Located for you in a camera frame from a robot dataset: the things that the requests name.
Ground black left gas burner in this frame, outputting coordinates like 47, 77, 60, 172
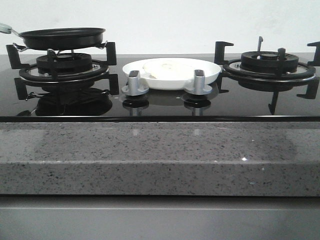
36, 53, 92, 75

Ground black gas burner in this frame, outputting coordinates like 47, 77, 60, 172
240, 51, 299, 74
36, 53, 92, 75

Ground fried egg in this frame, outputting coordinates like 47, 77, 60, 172
142, 59, 195, 80

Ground black right burner grate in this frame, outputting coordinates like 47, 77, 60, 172
214, 36, 320, 99

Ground silver right stove knob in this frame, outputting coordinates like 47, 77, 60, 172
184, 69, 213, 96

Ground black frying pan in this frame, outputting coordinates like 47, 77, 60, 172
0, 23, 106, 51

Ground black glass cooktop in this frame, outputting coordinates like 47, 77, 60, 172
0, 54, 320, 122

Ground black right gas burner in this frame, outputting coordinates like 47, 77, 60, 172
240, 51, 299, 74

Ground grey cabinet front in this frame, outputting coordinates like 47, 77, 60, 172
0, 196, 320, 240

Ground black left burner grate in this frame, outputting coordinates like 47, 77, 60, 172
6, 41, 117, 86

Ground silver left stove knob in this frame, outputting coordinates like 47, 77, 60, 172
121, 70, 149, 97

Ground white plate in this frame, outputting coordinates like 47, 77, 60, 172
122, 57, 221, 90

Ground black burner grate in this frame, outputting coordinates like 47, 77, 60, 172
214, 36, 320, 99
6, 41, 117, 86

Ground silver stove knob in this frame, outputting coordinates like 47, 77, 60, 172
121, 70, 149, 97
184, 69, 213, 96

